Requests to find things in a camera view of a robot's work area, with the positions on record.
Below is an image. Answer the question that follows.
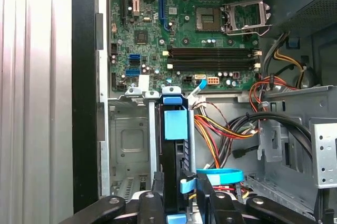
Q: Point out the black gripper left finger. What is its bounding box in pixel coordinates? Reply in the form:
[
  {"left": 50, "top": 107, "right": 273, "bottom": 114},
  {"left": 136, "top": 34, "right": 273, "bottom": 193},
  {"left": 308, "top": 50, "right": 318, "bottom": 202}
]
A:
[{"left": 59, "top": 171, "right": 165, "bottom": 224}]

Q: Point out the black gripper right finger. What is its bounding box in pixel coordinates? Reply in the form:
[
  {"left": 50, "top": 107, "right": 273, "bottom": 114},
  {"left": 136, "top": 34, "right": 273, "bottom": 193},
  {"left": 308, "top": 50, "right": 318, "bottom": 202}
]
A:
[{"left": 196, "top": 172, "right": 316, "bottom": 224}]

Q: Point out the blue data wire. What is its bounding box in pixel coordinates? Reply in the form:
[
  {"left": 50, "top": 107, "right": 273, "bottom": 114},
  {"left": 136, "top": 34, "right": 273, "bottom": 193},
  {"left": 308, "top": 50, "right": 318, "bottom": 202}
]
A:
[{"left": 180, "top": 168, "right": 245, "bottom": 194}]

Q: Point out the power wire with black plug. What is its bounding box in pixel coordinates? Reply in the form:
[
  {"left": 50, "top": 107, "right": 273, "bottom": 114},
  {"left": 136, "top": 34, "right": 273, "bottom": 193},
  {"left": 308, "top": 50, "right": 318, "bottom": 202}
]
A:
[{"left": 193, "top": 113, "right": 261, "bottom": 202}]

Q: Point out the hard disk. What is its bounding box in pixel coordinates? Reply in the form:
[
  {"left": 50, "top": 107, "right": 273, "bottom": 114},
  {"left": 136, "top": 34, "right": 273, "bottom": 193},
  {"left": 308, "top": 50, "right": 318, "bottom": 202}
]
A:
[{"left": 155, "top": 95, "right": 197, "bottom": 224}]

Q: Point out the silver perforated disk bay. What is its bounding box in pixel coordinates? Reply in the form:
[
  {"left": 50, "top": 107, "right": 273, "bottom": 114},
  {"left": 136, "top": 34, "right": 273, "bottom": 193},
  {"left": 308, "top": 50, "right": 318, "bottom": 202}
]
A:
[{"left": 107, "top": 86, "right": 197, "bottom": 201}]

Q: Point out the silver drive cage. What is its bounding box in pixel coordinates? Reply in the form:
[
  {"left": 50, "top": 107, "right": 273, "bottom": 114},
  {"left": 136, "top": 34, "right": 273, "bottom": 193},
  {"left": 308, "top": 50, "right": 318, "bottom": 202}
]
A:
[{"left": 257, "top": 84, "right": 337, "bottom": 224}]

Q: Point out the open black PC case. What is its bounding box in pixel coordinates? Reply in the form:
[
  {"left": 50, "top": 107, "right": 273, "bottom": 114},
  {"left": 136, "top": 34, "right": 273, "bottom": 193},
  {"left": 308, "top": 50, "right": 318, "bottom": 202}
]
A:
[{"left": 71, "top": 0, "right": 337, "bottom": 224}]

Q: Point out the green motherboard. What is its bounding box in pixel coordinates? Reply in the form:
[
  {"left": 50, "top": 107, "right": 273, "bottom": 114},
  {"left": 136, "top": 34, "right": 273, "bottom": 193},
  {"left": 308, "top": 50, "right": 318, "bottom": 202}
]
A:
[{"left": 107, "top": 0, "right": 261, "bottom": 92}]

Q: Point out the locking lever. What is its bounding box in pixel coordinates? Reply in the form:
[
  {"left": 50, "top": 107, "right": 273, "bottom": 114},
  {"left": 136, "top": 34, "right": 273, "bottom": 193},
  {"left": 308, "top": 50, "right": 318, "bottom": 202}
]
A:
[{"left": 225, "top": 24, "right": 274, "bottom": 37}]

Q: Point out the CPU socket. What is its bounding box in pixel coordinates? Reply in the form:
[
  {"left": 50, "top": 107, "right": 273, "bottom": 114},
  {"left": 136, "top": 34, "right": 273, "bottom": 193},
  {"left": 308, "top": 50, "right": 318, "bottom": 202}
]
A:
[{"left": 195, "top": 7, "right": 222, "bottom": 32}]

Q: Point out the metal socket cover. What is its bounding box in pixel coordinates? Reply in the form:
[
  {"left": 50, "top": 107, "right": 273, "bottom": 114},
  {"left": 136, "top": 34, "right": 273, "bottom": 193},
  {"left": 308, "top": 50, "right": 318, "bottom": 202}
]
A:
[{"left": 222, "top": 0, "right": 273, "bottom": 37}]

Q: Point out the grey Dell power supply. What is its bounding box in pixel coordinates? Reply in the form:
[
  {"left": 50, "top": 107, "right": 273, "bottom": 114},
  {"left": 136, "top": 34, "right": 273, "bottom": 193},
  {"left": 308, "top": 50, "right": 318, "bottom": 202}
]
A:
[{"left": 256, "top": 0, "right": 337, "bottom": 33}]

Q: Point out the thick black cable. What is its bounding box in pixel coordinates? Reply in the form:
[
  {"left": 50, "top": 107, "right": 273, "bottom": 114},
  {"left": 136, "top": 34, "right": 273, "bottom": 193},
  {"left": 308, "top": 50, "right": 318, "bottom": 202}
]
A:
[{"left": 222, "top": 111, "right": 314, "bottom": 163}]

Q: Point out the blue wire with white plug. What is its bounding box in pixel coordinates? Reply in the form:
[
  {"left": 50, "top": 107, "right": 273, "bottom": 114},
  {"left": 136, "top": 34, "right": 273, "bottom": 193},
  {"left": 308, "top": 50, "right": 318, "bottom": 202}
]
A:
[{"left": 187, "top": 74, "right": 208, "bottom": 103}]

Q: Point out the power supply wire bundle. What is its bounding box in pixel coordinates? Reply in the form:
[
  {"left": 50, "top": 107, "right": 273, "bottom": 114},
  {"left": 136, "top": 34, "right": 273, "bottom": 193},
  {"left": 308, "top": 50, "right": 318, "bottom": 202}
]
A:
[{"left": 249, "top": 32, "right": 316, "bottom": 116}]

